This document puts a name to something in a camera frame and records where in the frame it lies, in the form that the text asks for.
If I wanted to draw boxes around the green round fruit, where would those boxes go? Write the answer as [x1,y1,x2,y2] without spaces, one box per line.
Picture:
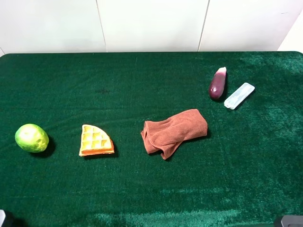
[15,123,49,153]

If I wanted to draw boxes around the yellow waffle wedge toy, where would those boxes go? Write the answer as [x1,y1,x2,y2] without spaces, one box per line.
[79,124,115,157]

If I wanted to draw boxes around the purple eggplant toy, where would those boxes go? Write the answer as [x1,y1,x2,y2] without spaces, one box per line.
[208,67,227,100]

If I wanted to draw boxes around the brown folded towel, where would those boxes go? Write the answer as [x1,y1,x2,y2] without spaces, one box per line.
[141,109,208,160]

